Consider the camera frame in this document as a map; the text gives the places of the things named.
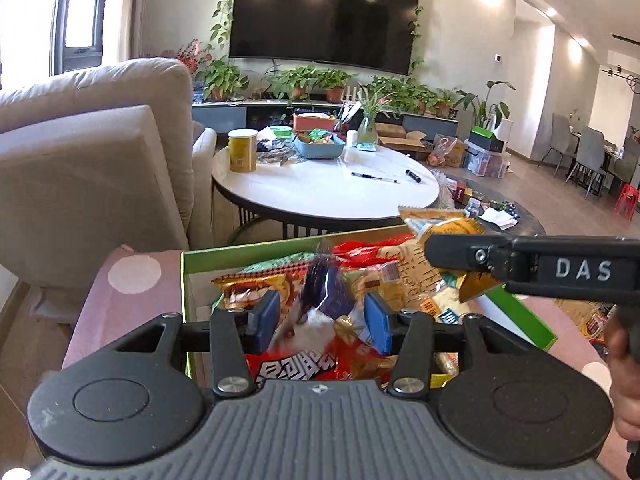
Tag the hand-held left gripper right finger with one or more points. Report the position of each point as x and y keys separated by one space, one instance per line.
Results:
x=377 y=322

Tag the golden snack packet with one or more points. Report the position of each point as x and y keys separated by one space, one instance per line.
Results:
x=440 y=220

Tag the orange box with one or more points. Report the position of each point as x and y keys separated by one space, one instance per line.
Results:
x=312 y=122

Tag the black pen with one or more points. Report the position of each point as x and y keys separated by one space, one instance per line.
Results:
x=375 y=178

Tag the beige armchair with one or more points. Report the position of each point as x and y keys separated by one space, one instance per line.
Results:
x=100 y=160

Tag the tall plant in white pot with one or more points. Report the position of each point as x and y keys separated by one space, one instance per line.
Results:
x=492 y=110

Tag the beige curtain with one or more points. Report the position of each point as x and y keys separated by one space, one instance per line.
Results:
x=127 y=10

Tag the pink dotted tablecloth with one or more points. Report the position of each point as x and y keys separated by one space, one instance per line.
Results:
x=100 y=320

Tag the green ivy vine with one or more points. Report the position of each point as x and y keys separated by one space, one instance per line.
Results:
x=222 y=15

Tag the red flowering plant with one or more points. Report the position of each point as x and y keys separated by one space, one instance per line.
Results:
x=192 y=55

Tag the clear storage bin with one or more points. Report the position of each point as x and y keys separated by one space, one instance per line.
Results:
x=487 y=162

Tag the row of potted plants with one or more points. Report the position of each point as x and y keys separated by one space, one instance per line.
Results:
x=300 y=80

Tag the black marker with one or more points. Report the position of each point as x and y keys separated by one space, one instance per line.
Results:
x=414 y=176

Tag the green bowl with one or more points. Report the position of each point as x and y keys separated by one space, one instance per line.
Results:
x=280 y=132

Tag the wall-mounted black television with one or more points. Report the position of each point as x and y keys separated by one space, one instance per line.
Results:
x=325 y=10

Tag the orange glossy snack packet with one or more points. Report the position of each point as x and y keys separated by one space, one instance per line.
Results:
x=240 y=290

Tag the dark round table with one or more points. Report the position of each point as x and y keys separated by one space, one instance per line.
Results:
x=525 y=215

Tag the small teal box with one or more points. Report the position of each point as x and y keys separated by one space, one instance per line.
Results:
x=368 y=147

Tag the small red box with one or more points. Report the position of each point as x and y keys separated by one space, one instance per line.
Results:
x=462 y=194

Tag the person's right hand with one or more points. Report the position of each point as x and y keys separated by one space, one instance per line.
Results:
x=625 y=395

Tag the red plastic stool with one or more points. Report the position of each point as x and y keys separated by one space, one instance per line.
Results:
x=627 y=202

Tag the green cardboard box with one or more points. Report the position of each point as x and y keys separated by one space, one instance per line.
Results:
x=530 y=330

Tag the blue basket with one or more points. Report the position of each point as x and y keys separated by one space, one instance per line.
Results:
x=320 y=150

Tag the open cardboard box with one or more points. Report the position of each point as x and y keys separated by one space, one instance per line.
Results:
x=400 y=137

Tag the white round coffee table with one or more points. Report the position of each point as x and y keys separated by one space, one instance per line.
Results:
x=325 y=195

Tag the purple and white snack packet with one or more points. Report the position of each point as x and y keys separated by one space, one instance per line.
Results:
x=325 y=295

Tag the red packet with white lettering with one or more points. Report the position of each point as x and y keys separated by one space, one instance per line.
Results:
x=300 y=367

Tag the white crumpled paper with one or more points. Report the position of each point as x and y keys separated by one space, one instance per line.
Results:
x=497 y=219

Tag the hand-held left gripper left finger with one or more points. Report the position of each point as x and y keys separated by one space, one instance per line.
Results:
x=262 y=320

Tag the green and black box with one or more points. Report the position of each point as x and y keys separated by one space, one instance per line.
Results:
x=484 y=140

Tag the dark television cabinet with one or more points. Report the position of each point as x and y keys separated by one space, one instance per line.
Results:
x=220 y=112

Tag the pile of wrappers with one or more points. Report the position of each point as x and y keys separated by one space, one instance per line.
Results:
x=280 y=152

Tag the white cup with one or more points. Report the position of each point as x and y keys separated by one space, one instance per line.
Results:
x=352 y=139

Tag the yellow can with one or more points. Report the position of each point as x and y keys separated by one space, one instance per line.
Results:
x=243 y=152

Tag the pale yellow snack packet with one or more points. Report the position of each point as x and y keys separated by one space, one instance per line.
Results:
x=440 y=305

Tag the plastic bag of fruit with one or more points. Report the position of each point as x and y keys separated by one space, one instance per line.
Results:
x=445 y=152

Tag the dark framed window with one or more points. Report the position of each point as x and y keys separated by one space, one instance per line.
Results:
x=80 y=20

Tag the glass vase with plant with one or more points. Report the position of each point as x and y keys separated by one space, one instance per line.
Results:
x=368 y=130

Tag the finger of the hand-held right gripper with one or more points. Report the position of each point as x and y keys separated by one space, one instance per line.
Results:
x=460 y=251

